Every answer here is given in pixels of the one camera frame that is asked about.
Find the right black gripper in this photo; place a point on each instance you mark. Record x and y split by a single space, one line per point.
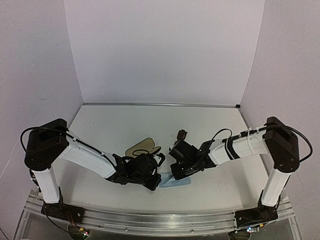
178 175

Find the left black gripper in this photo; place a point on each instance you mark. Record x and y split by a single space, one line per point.
153 185

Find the tortoiseshell sunglasses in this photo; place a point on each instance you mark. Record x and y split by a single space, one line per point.
181 135

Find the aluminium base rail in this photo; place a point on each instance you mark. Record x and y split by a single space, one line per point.
155 223

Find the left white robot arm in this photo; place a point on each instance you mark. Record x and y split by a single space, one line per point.
52 141

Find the black glasses case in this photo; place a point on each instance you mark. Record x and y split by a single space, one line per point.
146 146

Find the blue cleaning cloth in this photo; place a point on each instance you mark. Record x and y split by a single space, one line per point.
168 181

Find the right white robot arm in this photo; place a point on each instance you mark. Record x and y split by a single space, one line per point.
273 138

